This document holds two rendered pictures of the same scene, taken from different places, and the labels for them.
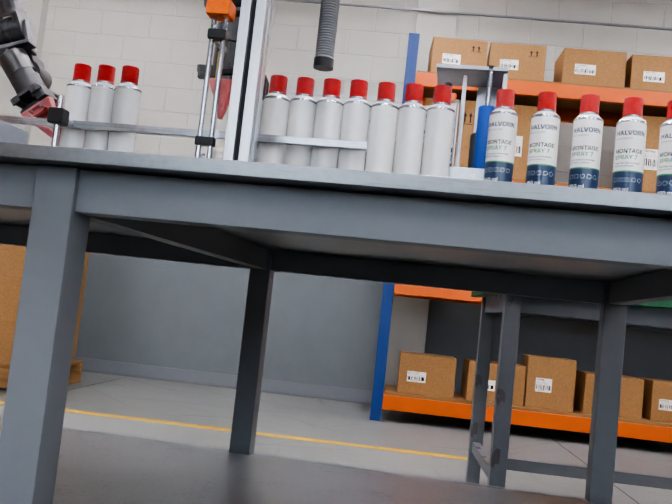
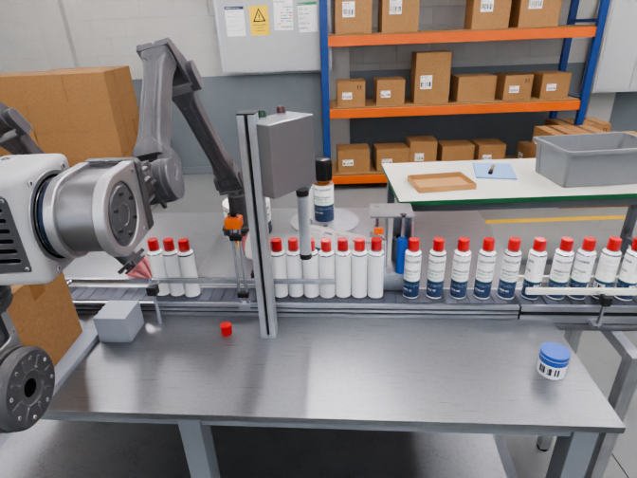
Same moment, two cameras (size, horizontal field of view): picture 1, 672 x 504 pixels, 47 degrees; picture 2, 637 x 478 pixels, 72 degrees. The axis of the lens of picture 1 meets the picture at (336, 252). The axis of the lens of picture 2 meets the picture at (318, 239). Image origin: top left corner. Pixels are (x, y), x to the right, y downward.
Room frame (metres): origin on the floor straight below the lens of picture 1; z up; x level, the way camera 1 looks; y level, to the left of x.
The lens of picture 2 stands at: (0.22, 0.09, 1.68)
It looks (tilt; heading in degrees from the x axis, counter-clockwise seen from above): 26 degrees down; 356
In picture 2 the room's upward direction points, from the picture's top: 2 degrees counter-clockwise
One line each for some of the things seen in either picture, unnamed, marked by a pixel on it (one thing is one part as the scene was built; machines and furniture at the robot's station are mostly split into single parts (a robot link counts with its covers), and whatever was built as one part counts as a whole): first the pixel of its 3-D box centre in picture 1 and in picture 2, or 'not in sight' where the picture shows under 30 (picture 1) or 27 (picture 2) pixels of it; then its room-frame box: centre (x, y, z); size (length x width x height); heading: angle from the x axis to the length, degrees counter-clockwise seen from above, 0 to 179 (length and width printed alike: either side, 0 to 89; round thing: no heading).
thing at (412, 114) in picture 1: (409, 139); (359, 267); (1.42, -0.11, 0.98); 0.05 x 0.05 x 0.20
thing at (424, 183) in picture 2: not in sight; (440, 181); (2.67, -0.82, 0.82); 0.34 x 0.24 x 0.04; 91
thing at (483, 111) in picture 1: (483, 149); (401, 261); (1.45, -0.26, 0.98); 0.03 x 0.03 x 0.17
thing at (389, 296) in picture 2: not in sight; (263, 299); (1.47, 0.21, 0.86); 1.65 x 0.08 x 0.04; 81
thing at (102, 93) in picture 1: (100, 116); (172, 266); (1.52, 0.49, 0.98); 0.05 x 0.05 x 0.20
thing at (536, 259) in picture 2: not in sight; (535, 268); (1.34, -0.65, 0.98); 0.05 x 0.05 x 0.20
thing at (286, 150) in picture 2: not in sight; (280, 154); (1.37, 0.11, 1.38); 0.17 x 0.10 x 0.19; 136
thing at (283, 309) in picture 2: not in sight; (263, 301); (1.47, 0.21, 0.85); 1.65 x 0.11 x 0.05; 81
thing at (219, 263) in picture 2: not in sight; (311, 242); (1.89, 0.01, 0.86); 0.80 x 0.67 x 0.05; 81
